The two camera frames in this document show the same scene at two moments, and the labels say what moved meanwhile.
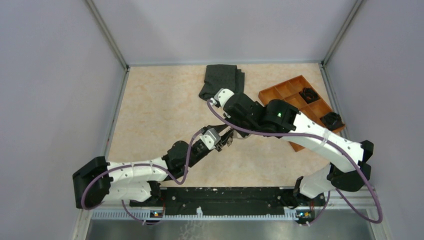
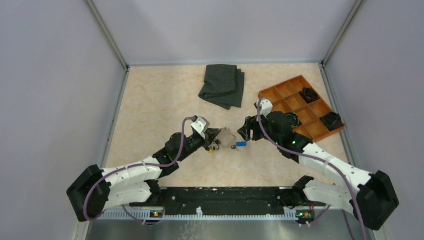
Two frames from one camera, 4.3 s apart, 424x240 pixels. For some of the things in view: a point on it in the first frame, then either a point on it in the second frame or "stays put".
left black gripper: (224, 140) to (210, 134)
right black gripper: (231, 119) to (251, 123)
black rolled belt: (309, 95) stays put
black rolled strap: (332, 120) stays put
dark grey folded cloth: (218, 77) stays put
